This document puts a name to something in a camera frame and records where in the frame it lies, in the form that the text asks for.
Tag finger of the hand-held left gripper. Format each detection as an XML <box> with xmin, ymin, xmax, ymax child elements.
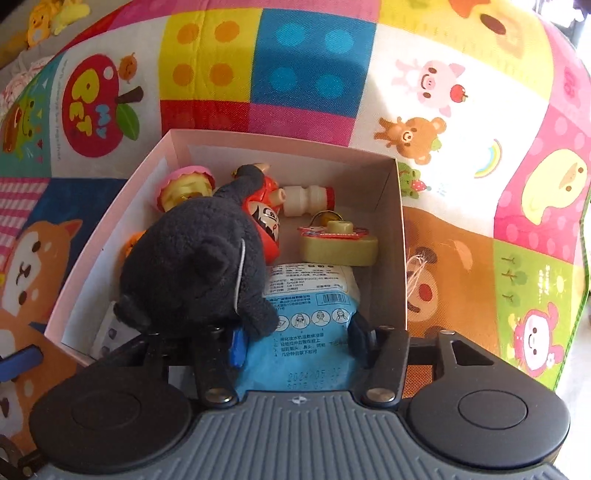
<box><xmin>0</xmin><ymin>346</ymin><xmax>44</xmax><ymax>381</ymax></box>
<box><xmin>0</xmin><ymin>436</ymin><xmax>36</xmax><ymax>480</ymax></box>

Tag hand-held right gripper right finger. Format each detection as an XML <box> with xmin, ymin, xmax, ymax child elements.
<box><xmin>348</xmin><ymin>313</ymin><xmax>486</xmax><ymax>408</ymax></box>

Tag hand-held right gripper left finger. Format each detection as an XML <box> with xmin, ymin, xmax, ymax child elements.
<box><xmin>137</xmin><ymin>323</ymin><xmax>249</xmax><ymax>409</ymax></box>

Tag blue face mask packet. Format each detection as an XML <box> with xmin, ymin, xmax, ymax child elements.
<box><xmin>238</xmin><ymin>261</ymin><xmax>370</xmax><ymax>393</ymax></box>

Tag black plush cat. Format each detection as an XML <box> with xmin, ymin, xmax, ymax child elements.
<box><xmin>113</xmin><ymin>164</ymin><xmax>280</xmax><ymax>340</ymax></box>

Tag yellow block keychain toy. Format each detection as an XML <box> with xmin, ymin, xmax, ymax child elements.
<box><xmin>298</xmin><ymin>210</ymin><xmax>379</xmax><ymax>268</ymax></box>

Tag small white box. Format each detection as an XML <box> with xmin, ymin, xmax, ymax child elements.
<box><xmin>92</xmin><ymin>300</ymin><xmax>144</xmax><ymax>361</ymax></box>

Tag pink cardboard box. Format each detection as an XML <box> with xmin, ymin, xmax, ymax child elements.
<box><xmin>45</xmin><ymin>128</ymin><xmax>409</xmax><ymax>367</ymax></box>

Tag red hooded doll figure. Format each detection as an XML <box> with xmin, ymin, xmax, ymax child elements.
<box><xmin>231</xmin><ymin>161</ymin><xmax>289</xmax><ymax>266</ymax></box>

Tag small white toy bottle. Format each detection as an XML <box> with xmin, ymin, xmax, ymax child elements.
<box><xmin>281</xmin><ymin>185</ymin><xmax>338</xmax><ymax>217</ymax></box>

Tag pink yellow cupcake toy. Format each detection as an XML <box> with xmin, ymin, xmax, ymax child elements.
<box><xmin>154</xmin><ymin>164</ymin><xmax>217</xmax><ymax>214</ymax></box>

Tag colourful cartoon play mat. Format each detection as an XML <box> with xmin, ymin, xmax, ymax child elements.
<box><xmin>0</xmin><ymin>0</ymin><xmax>591</xmax><ymax>462</ymax></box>

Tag pink white plush toy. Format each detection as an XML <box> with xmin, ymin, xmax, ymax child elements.
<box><xmin>0</xmin><ymin>58</ymin><xmax>49</xmax><ymax>112</ymax></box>

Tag yellow striped tiger plush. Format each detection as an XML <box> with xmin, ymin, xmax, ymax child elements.
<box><xmin>27</xmin><ymin>4</ymin><xmax>58</xmax><ymax>47</ymax></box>

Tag yellow duck plush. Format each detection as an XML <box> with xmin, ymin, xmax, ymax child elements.
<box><xmin>48</xmin><ymin>0</ymin><xmax>90</xmax><ymax>35</ymax></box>

